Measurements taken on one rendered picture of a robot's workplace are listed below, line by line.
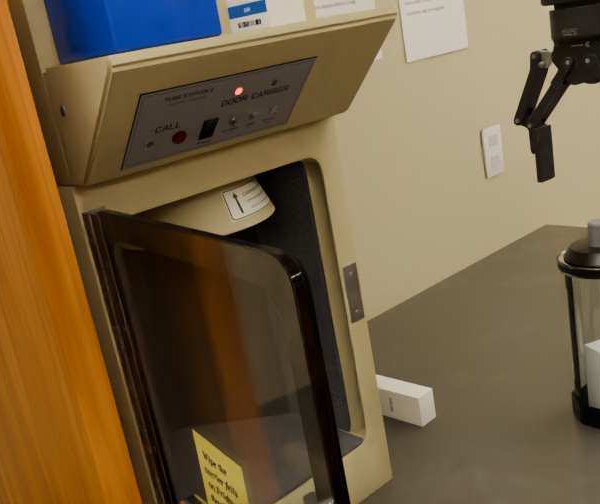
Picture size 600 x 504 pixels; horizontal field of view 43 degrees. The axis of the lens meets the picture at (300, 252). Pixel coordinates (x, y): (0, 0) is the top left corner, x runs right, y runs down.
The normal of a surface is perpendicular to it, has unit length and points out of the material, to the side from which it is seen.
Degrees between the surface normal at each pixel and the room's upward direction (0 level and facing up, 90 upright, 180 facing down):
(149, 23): 90
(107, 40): 90
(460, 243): 90
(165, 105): 135
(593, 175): 90
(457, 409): 0
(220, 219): 66
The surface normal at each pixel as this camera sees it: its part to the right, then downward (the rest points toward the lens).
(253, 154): 0.66, 0.09
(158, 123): 0.59, 0.73
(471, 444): -0.18, -0.95
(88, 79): -0.73, 0.31
